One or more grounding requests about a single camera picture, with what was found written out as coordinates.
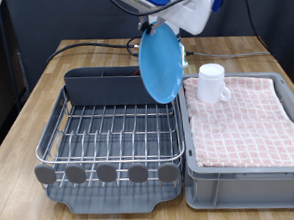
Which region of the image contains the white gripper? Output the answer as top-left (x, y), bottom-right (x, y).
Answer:
top-left (136, 0), bottom-right (219, 40)

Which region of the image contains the blue plate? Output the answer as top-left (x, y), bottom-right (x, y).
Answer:
top-left (136, 20), bottom-right (186, 106)

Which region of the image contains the white mug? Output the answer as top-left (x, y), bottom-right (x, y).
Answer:
top-left (194, 62), bottom-right (233, 105)

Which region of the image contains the dark grey cutlery holder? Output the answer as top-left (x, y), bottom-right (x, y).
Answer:
top-left (62, 61), bottom-right (177, 111)

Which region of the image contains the pink checkered towel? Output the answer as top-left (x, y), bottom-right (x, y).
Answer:
top-left (182, 71), bottom-right (294, 175)

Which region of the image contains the grey drain tray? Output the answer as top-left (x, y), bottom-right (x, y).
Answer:
top-left (41, 97), bottom-right (185, 219)

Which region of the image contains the grey plastic crate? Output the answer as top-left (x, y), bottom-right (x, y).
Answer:
top-left (175, 67), bottom-right (294, 217)

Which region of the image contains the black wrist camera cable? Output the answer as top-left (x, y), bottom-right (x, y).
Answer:
top-left (101, 0), bottom-right (219, 20)

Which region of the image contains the thick black table cable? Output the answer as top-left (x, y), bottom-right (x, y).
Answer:
top-left (44, 35), bottom-right (144, 65)

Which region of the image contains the thin black hanging cable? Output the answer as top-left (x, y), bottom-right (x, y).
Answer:
top-left (240, 0), bottom-right (277, 60)

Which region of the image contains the black frame post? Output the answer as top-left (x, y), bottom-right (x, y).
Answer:
top-left (0, 0), bottom-right (21, 110)

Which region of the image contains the metal wire dish rack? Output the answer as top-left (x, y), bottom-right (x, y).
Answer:
top-left (28, 77), bottom-right (188, 192)

